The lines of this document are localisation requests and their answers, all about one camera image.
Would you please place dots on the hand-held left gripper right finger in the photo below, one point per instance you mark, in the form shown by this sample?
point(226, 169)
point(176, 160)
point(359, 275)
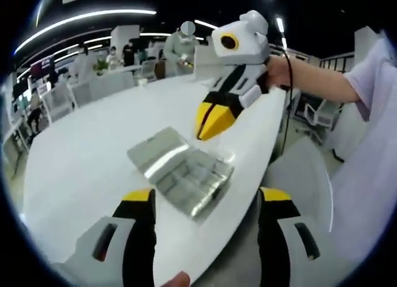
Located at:
point(270, 246)

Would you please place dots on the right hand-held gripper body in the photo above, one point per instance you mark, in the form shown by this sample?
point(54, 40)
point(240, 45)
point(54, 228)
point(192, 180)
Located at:
point(245, 42)

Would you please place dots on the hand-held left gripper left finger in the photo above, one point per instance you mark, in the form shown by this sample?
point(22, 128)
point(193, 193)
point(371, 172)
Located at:
point(139, 246)

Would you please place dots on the clear plastic guide fixture box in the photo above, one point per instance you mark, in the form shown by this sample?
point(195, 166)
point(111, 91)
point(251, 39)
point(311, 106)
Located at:
point(161, 150)

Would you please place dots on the person's right hand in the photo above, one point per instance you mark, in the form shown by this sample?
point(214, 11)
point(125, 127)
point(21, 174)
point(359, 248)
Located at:
point(279, 71)

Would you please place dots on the person's left hand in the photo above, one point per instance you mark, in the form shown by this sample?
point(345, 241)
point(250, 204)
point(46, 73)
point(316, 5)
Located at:
point(175, 280)

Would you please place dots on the white partition panel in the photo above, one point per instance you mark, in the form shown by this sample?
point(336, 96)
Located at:
point(204, 64)

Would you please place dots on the potted green plant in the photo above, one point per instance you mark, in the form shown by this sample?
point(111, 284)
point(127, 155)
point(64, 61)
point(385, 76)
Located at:
point(101, 65)

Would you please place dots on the wall screen with red picture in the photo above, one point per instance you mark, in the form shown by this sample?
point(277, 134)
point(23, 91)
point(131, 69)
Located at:
point(42, 67)

